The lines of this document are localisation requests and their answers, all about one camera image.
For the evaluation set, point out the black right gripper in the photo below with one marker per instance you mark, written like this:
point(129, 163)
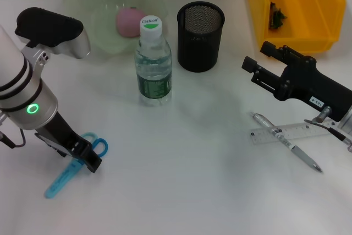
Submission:
point(310, 86)

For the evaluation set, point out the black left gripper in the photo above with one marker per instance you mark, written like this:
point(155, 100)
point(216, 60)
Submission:
point(57, 130)

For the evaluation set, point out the blue sheathed scissors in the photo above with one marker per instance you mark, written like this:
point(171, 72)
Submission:
point(61, 180)

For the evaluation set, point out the green plastic wrapper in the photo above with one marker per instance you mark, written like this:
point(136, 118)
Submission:
point(276, 17)

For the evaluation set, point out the transparent plastic ruler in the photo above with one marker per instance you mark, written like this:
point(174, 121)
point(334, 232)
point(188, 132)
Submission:
point(302, 131)

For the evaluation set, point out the clear green-label water bottle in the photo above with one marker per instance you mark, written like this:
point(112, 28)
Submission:
point(154, 67)

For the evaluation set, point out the pink peach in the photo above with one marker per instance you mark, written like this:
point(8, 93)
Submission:
point(126, 24)

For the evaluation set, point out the black mesh pen holder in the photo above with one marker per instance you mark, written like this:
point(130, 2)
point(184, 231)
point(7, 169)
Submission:
point(199, 45)

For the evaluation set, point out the clear grey ballpoint pen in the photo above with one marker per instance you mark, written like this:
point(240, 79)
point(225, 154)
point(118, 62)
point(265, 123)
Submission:
point(280, 136)

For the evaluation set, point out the green translucent fruit bowl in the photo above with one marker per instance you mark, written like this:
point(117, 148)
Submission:
point(90, 34)

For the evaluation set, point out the yellow plastic bin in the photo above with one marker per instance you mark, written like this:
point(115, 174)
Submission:
point(302, 42)

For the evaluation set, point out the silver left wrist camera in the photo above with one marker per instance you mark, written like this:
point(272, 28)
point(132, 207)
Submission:
point(52, 31)

